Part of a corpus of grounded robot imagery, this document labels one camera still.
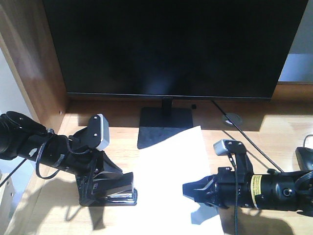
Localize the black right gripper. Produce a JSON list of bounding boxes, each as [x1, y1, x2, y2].
[[182, 146, 254, 208]]

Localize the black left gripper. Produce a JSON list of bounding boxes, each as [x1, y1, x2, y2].
[[58, 127, 123, 187]]

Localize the black stapler with orange button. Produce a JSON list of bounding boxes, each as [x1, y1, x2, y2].
[[76, 172, 138, 207]]

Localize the white paper sheets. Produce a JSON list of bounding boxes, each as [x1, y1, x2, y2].
[[134, 126, 224, 235]]

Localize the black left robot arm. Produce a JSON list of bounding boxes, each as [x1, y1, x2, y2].
[[0, 111, 123, 180]]

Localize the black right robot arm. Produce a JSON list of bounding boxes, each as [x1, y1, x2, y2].
[[182, 148, 313, 217]]

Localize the wooden desk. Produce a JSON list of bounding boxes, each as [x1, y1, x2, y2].
[[0, 0, 313, 235]]

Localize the black computer mouse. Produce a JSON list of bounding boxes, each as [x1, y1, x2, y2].
[[295, 147, 313, 171]]

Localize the black computer monitor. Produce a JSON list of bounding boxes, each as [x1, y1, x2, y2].
[[41, 0, 309, 150]]

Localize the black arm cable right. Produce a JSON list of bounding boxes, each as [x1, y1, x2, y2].
[[227, 153, 240, 235]]

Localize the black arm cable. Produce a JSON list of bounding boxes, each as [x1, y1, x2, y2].
[[0, 128, 98, 187], [227, 153, 240, 235]]

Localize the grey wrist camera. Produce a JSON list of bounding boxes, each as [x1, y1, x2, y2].
[[87, 114, 110, 151], [213, 139, 229, 156]]

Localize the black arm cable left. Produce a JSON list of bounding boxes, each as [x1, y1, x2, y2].
[[0, 128, 98, 187]]

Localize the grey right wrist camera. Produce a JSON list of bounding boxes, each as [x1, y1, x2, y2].
[[213, 139, 229, 156]]

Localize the black monitor cable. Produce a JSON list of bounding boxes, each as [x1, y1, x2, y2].
[[211, 99, 286, 173]]

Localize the grey desk cable grommet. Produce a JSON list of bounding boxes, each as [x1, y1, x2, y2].
[[222, 113, 243, 127]]

